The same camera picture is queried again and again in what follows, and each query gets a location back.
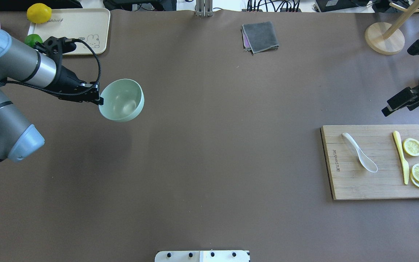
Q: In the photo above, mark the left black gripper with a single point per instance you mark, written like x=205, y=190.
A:
x=67, y=80

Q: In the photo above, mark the mint green bowl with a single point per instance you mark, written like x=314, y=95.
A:
x=123, y=100

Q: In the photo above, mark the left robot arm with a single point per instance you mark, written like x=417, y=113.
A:
x=41, y=68

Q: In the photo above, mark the yellow plastic knife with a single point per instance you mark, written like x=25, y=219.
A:
x=404, y=162

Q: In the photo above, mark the wooden mug tree stand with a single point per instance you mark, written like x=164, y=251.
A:
x=386, y=38

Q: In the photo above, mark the cream tray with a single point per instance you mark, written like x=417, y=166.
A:
x=90, y=25

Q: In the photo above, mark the green lime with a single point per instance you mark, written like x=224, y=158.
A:
x=32, y=39

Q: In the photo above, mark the yellow lemon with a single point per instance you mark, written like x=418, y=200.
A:
x=39, y=13

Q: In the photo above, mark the grey folded cloth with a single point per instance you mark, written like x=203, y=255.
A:
x=259, y=37

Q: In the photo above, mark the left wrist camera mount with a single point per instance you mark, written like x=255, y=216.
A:
x=54, y=45

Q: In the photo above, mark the aluminium frame post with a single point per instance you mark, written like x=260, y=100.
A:
x=204, y=8

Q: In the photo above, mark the white camera stand base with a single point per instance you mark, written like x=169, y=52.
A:
x=203, y=256

